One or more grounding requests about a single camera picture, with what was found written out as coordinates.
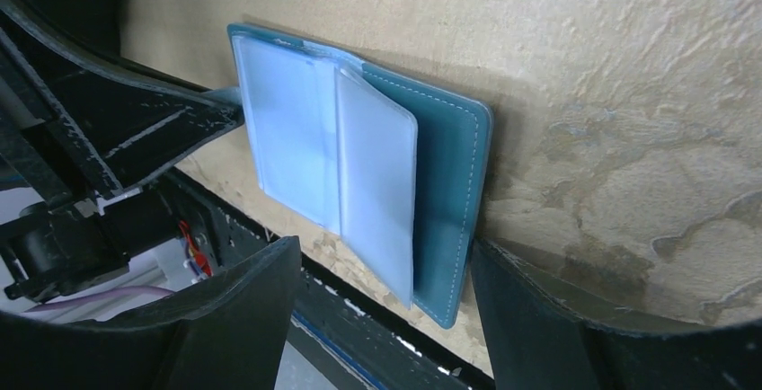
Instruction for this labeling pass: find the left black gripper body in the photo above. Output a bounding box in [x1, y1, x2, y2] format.
[1, 79, 179, 301]

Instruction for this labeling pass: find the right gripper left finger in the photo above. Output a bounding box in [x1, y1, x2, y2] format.
[1, 236, 301, 389]

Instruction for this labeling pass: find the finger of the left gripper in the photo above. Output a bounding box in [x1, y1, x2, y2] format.
[1, 0, 244, 200]

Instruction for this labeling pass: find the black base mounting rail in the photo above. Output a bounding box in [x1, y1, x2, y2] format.
[155, 169, 495, 389]

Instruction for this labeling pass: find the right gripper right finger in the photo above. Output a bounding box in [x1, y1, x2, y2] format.
[471, 241, 761, 389]

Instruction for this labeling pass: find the blue card holder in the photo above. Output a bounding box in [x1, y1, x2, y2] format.
[226, 23, 493, 329]

